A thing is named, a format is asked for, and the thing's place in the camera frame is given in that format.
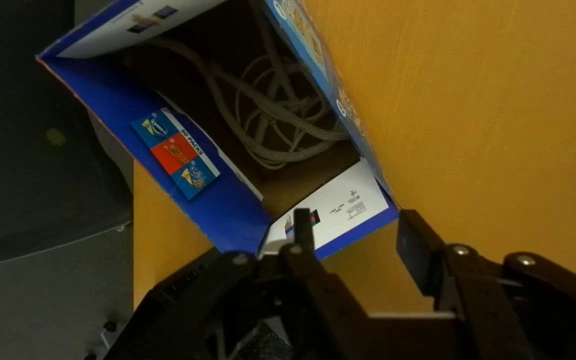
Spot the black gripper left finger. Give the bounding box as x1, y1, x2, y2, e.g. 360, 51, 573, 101
104, 209, 375, 360

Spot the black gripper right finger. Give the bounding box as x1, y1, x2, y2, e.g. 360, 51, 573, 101
397, 209, 576, 360

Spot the thick white rope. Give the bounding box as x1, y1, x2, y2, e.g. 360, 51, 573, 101
147, 36, 350, 170

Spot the blue snack pack box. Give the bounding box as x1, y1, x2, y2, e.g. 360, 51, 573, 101
38, 0, 399, 258

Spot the dark grey office chair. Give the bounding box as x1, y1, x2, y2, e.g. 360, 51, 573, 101
0, 0, 133, 360

